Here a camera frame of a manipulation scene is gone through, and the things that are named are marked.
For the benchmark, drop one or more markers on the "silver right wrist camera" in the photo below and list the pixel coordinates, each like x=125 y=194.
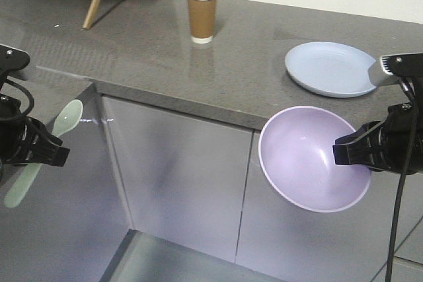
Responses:
x=389 y=69

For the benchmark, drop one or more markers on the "light blue plate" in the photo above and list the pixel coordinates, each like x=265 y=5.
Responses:
x=330 y=69

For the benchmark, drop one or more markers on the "mint green plastic spoon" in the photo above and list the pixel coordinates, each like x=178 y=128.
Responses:
x=66 y=120

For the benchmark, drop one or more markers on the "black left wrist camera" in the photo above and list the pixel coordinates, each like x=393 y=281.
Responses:
x=14 y=63

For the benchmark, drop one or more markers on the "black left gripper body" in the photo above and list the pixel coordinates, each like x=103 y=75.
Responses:
x=26 y=140

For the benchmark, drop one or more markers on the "brown paper cup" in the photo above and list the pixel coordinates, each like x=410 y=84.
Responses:
x=202 y=20

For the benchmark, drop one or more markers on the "purple plastic bowl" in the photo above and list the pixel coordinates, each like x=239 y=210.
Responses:
x=295 y=154

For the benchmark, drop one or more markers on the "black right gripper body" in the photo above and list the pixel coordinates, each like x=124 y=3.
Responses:
x=383 y=145

